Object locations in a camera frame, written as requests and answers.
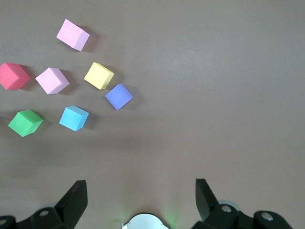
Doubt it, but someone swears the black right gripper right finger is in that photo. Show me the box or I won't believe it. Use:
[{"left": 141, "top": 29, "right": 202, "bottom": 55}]
[{"left": 192, "top": 178, "right": 295, "bottom": 229}]

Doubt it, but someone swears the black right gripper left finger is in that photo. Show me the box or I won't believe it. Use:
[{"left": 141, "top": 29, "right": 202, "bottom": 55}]
[{"left": 0, "top": 179, "right": 88, "bottom": 229}]

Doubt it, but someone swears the green foam cube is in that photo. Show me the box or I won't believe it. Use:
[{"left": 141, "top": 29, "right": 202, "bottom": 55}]
[{"left": 8, "top": 109, "right": 44, "bottom": 137}]

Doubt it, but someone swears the blue foam cube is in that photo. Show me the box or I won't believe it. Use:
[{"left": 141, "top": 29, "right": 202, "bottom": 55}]
[{"left": 59, "top": 105, "right": 89, "bottom": 132}]

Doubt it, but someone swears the brown table cover sheet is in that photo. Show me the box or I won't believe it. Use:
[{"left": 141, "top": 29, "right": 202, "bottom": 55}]
[{"left": 0, "top": 0, "right": 305, "bottom": 229}]

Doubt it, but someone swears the pink foam cube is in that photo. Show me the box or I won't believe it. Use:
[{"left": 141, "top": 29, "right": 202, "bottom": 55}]
[
  {"left": 35, "top": 67, "right": 70, "bottom": 95},
  {"left": 56, "top": 19, "right": 91, "bottom": 52}
]

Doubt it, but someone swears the purple foam cube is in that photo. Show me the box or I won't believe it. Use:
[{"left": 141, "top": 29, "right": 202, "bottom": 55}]
[{"left": 104, "top": 83, "right": 133, "bottom": 111}]

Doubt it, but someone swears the red foam cube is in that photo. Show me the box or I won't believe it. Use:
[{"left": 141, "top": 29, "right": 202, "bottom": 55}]
[{"left": 0, "top": 62, "right": 31, "bottom": 91}]

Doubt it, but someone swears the yellow foam cube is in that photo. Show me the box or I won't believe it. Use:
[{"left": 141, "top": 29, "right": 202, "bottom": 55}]
[{"left": 83, "top": 62, "right": 115, "bottom": 91}]

